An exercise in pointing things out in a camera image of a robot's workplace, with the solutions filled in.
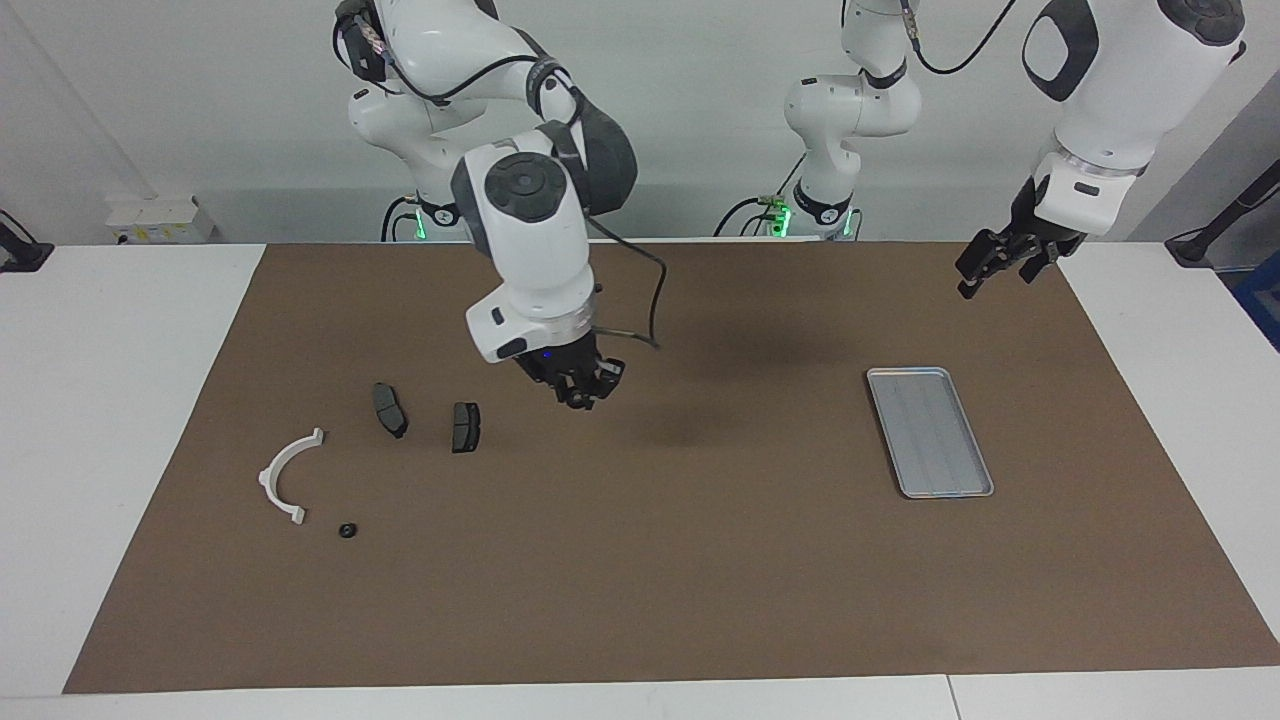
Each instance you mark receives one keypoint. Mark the silver metal tray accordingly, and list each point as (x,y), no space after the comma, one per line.
(930,435)

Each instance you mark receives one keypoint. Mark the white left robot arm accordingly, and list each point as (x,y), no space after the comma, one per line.
(1130,90)

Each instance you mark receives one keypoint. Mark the rectangular dark brake pad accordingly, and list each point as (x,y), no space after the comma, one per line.
(465,428)

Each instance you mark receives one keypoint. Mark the blue box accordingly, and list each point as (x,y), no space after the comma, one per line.
(1262,310)

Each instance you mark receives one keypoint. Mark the black clamp mount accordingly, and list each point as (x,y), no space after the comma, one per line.
(25,255)

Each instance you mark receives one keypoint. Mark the white curved plastic bracket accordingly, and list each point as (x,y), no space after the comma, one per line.
(268,478)

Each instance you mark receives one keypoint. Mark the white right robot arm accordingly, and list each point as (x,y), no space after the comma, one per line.
(535,260)

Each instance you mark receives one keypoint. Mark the curved dark brake pad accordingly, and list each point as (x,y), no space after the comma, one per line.
(388,408)

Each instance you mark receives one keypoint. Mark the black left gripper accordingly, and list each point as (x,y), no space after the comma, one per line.
(1025,215)

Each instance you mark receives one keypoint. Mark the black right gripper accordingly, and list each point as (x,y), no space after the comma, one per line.
(560,362)

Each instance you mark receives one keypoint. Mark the brown table mat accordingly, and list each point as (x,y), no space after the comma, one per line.
(640,560)

